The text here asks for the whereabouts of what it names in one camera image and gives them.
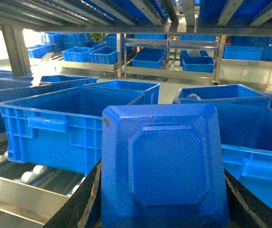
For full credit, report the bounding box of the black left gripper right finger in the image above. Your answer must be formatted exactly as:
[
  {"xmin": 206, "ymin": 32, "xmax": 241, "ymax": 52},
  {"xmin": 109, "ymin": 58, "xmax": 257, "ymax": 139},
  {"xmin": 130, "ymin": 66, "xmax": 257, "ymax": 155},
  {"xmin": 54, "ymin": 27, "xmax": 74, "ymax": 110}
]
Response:
[{"xmin": 224, "ymin": 171, "xmax": 272, "ymax": 228}]

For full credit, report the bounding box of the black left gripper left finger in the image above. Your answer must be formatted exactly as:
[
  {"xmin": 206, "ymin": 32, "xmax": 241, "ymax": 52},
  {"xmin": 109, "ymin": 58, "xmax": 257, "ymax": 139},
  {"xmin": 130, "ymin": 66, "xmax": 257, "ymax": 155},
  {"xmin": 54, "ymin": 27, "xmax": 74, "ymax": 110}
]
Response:
[{"xmin": 43, "ymin": 161, "xmax": 102, "ymax": 228}]

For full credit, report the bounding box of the blue 3D-printed block part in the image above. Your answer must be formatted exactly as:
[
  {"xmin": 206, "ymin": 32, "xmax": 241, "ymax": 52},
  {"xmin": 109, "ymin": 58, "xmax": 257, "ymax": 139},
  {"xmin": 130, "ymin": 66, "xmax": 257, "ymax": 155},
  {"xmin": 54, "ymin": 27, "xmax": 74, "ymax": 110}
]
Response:
[{"xmin": 101, "ymin": 103, "xmax": 230, "ymax": 228}]

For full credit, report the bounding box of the blue plastic target bin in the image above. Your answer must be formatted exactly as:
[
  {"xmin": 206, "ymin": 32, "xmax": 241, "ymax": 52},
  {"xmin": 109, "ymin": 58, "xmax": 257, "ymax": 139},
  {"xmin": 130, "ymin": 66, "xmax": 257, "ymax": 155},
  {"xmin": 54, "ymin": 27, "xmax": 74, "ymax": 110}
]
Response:
[{"xmin": 214, "ymin": 103, "xmax": 272, "ymax": 209}]

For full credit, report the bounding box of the blue bin with plastic bag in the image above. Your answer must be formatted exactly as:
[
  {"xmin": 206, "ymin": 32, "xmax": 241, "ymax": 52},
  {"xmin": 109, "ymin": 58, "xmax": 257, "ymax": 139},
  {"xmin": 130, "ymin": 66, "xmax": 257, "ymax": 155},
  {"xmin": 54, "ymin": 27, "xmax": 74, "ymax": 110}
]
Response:
[{"xmin": 173, "ymin": 84, "xmax": 272, "ymax": 107}]

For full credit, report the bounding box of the blue plastic bin behind left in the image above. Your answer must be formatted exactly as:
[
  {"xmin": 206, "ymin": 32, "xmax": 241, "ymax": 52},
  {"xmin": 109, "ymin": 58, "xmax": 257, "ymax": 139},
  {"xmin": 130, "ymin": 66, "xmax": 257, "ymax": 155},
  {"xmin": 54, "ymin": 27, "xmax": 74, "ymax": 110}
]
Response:
[{"xmin": 84, "ymin": 80, "xmax": 160, "ymax": 105}]

